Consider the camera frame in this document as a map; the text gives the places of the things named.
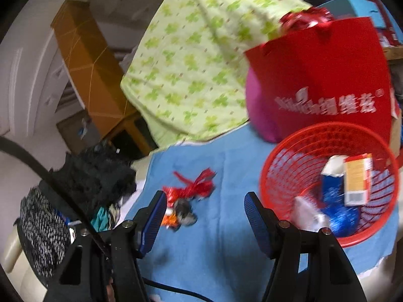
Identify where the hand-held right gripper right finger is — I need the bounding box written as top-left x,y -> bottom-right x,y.
244,191 -> 367,302

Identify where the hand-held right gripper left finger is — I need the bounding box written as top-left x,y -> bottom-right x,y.
42,191 -> 167,302

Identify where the orange foil wrapper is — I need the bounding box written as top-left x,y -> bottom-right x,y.
160,208 -> 181,231

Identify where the black plastic bag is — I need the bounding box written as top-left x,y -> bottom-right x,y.
173,197 -> 198,227

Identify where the red plastic mesh basket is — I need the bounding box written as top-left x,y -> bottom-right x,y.
260,122 -> 400,248

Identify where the red ribbon wrapper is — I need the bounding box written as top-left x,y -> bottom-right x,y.
162,168 -> 218,201

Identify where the clear plastic bag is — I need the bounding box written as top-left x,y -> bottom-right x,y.
290,195 -> 331,231

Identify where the teal cloth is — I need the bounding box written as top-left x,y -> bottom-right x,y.
91,208 -> 111,232

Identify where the blue towel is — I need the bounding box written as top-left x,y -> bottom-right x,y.
120,123 -> 400,302

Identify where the black lace cloth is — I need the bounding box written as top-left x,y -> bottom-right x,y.
52,141 -> 137,224

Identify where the blue white foil wrapper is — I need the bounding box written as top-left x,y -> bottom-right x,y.
321,175 -> 361,238

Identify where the white crumpled paper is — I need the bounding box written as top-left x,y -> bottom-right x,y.
321,156 -> 348,177

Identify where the magenta cushion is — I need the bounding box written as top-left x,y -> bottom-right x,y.
246,69 -> 284,143

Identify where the orange white carton box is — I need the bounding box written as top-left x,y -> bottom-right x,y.
343,154 -> 374,206

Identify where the black white spotted cloth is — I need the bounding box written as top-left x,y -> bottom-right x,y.
14,187 -> 74,277

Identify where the brown patterned panel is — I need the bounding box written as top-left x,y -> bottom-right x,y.
57,110 -> 101,155

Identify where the cream leather sofa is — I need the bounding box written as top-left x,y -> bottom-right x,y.
0,223 -> 48,293

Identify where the red paper gift bag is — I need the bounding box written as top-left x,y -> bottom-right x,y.
245,16 -> 394,152

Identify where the green clover print blanket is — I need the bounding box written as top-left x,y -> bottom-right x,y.
120,0 -> 314,148

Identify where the orange wooden cabinet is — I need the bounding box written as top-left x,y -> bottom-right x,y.
50,0 -> 158,155

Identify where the white panelled door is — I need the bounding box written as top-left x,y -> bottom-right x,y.
0,0 -> 177,139

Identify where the red foil bow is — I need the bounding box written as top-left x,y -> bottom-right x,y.
279,6 -> 334,32

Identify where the light blue box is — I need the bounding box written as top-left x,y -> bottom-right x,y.
316,0 -> 388,29

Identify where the thin black cable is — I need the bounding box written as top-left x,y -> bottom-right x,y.
143,278 -> 218,302

